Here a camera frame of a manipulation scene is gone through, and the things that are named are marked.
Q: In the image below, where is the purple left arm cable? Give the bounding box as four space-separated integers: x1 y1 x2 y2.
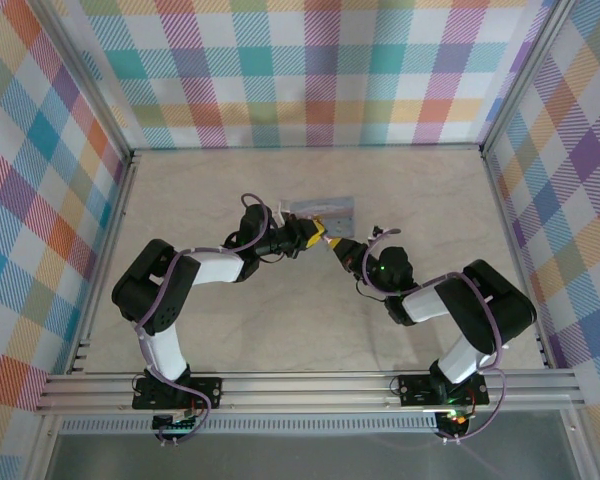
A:
133 192 275 447

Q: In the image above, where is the green controller circuit board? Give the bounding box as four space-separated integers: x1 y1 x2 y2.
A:
151 409 202 432
435 406 475 427

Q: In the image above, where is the blue cartoon print box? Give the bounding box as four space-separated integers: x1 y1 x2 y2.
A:
288 195 357 240

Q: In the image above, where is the aluminium side frame rail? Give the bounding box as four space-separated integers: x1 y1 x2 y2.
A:
478 143 557 372
65 149 144 375

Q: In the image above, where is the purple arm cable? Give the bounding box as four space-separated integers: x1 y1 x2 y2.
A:
133 192 275 447
360 227 508 442

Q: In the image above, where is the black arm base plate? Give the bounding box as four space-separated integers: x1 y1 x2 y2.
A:
397 372 491 407
131 374 225 410

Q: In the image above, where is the slotted grey cable duct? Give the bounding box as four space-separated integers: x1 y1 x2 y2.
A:
58 417 442 437

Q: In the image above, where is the aluminium front frame rail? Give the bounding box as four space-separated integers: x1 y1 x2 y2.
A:
33 368 587 415

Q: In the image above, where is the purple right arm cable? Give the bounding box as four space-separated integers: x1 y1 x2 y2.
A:
360 227 508 442

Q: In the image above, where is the aluminium upright frame post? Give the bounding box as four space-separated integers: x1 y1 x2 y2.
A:
39 0 137 157
477 0 577 154

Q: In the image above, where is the aluminium back frame rail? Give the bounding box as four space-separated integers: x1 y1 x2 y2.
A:
128 141 487 154

